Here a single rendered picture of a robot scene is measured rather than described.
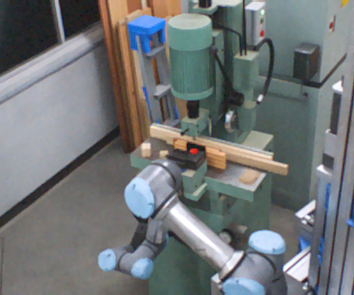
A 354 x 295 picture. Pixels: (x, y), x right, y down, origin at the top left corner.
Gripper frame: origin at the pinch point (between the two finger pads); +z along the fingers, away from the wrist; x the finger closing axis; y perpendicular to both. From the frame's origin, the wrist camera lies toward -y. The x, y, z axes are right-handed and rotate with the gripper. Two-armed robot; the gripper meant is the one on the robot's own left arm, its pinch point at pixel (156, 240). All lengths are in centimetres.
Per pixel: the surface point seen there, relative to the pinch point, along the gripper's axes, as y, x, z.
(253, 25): -94, 17, 26
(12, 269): 52, -111, 33
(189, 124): -49, 0, 14
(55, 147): -12, -138, 86
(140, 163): -27.7, -20.7, 11.7
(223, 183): -27.2, 20.3, 12.7
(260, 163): -37, 30, 25
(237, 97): -63, 15, 25
